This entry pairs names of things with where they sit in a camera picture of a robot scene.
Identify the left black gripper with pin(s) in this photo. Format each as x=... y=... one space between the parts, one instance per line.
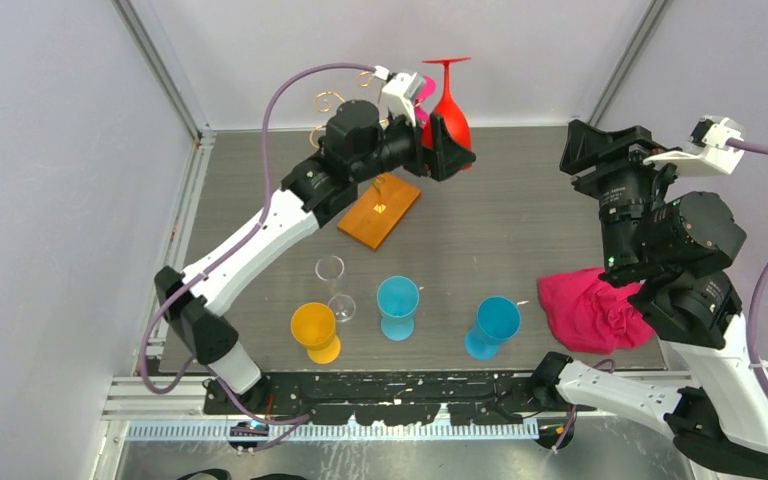
x=442 y=158

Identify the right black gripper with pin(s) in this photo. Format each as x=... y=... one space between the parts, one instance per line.
x=585 y=142

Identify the red plastic wine glass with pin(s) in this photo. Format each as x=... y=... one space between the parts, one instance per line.
x=455 y=119

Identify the pink plastic wine glass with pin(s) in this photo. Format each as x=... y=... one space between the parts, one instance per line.
x=426 y=99

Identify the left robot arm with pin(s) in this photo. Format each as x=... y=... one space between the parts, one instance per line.
x=354 y=148

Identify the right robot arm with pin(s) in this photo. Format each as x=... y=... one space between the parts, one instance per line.
x=678 y=251

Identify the blue wine glass centre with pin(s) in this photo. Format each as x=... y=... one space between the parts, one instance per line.
x=397 y=299

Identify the blue wine glass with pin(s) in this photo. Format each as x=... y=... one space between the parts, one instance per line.
x=397 y=299
x=496 y=321

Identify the clear wine glass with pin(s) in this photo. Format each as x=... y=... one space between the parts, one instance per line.
x=331 y=271

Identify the blue wine glass right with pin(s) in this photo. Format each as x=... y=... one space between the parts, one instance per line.
x=496 y=321

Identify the yellow plastic wine glass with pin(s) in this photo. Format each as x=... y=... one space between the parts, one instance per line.
x=313 y=326

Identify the pink crumpled cloth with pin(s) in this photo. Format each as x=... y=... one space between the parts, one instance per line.
x=588 y=315

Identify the gold wire glass rack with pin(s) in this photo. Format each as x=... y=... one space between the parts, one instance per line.
x=378 y=211

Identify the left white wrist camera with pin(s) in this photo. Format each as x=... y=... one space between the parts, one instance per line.
x=403 y=94

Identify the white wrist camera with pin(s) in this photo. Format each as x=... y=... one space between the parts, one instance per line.
x=706 y=153
x=403 y=94

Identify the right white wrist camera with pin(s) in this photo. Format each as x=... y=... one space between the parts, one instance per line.
x=706 y=153

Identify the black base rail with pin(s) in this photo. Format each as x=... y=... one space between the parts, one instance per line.
x=396 y=398

